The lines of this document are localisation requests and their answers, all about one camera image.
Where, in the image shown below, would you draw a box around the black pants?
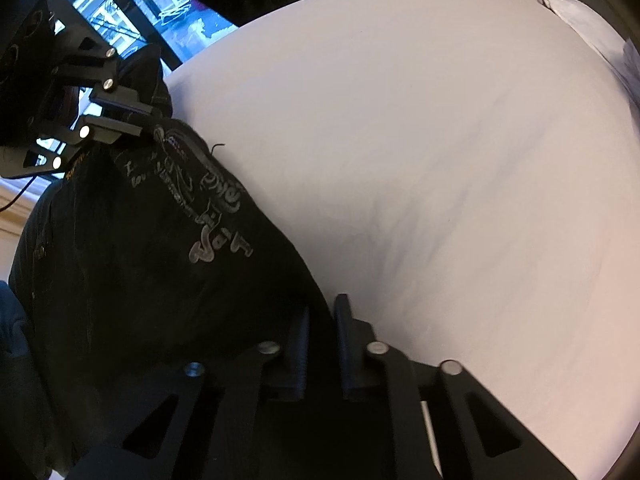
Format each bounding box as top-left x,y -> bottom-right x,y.
8,44 -> 346,480

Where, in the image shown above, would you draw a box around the large window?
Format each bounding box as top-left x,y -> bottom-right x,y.
29,0 -> 241,196

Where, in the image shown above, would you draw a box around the white bed sheet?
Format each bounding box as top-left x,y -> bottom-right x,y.
168,0 -> 639,479

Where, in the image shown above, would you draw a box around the white crumpled duvet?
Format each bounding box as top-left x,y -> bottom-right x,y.
537,0 -> 639,110

